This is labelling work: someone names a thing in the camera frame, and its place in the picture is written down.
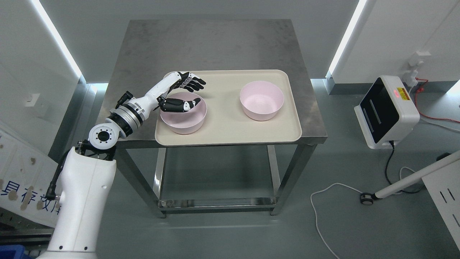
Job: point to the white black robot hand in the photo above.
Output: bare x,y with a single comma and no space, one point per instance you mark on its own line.
160,95

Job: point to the pink bowl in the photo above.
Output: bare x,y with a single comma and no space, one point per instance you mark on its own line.
188,122
261,100

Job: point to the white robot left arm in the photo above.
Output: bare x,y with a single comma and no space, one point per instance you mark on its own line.
87,172

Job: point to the stainless steel table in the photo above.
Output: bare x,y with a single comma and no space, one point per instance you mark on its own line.
151,48

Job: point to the cream plastic tray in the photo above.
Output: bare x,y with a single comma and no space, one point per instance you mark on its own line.
226,123

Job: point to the white labelled sign panel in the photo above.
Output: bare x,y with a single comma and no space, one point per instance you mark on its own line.
25,175

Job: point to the blue bin lower left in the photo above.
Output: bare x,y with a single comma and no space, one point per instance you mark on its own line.
11,251

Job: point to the white black device box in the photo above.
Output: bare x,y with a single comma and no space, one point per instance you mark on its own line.
386,114

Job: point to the white wheeled stand leg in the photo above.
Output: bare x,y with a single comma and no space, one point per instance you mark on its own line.
413,176

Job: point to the white perforated panel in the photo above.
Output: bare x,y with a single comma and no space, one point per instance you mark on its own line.
443,186

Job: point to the white wall socket plug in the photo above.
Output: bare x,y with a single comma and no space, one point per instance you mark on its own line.
415,62

